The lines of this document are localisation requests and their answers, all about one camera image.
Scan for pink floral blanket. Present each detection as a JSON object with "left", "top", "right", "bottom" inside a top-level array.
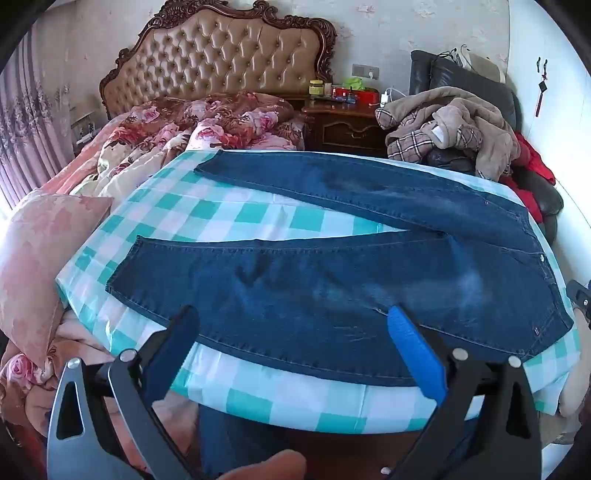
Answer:
[{"left": 0, "top": 113, "right": 218, "bottom": 462}]

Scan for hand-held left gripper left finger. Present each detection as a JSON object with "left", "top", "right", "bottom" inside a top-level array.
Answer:
[{"left": 46, "top": 305, "right": 204, "bottom": 480}]

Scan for beige plaid-lined coat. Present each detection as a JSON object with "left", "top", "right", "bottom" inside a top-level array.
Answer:
[{"left": 375, "top": 86, "right": 522, "bottom": 181}]

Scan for teal white checked tablecloth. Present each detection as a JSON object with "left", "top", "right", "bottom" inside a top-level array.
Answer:
[{"left": 54, "top": 147, "right": 583, "bottom": 435}]

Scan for pink patterned pillow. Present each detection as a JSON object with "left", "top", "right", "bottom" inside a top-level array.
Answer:
[{"left": 0, "top": 191, "right": 115, "bottom": 370}]

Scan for red box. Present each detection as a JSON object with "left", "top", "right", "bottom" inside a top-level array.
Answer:
[{"left": 333, "top": 87, "right": 382, "bottom": 103}]

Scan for beige bag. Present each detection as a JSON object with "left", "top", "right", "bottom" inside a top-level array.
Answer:
[{"left": 450, "top": 46, "right": 506, "bottom": 84}]

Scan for red floral quilt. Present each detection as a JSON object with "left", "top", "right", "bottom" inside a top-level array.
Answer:
[{"left": 129, "top": 91, "right": 315, "bottom": 153}]

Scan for blue denim pants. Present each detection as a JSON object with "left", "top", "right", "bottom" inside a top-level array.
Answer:
[{"left": 105, "top": 150, "right": 575, "bottom": 387}]

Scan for pink striped curtain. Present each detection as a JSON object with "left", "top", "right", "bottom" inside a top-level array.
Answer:
[{"left": 0, "top": 23, "right": 77, "bottom": 208}]

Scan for red tassel ornament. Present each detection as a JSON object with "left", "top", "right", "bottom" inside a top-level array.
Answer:
[{"left": 534, "top": 76, "right": 548, "bottom": 118}]

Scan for black leather armchair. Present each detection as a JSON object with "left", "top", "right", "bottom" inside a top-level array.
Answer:
[{"left": 409, "top": 50, "right": 564, "bottom": 241}]

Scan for tufted leather carved headboard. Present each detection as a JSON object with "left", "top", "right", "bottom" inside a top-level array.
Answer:
[{"left": 99, "top": 0, "right": 338, "bottom": 121}]

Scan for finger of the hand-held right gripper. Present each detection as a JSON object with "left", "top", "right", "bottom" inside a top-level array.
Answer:
[{"left": 566, "top": 279, "right": 591, "bottom": 329}]

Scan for red garment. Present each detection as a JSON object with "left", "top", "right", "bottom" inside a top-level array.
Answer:
[{"left": 501, "top": 131, "right": 557, "bottom": 222}]

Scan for dark wooden nightstand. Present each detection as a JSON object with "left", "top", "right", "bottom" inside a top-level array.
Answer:
[{"left": 302, "top": 95, "right": 393, "bottom": 158}]

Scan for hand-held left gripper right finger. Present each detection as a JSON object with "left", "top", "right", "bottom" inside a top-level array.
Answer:
[{"left": 387, "top": 305, "right": 542, "bottom": 480}]

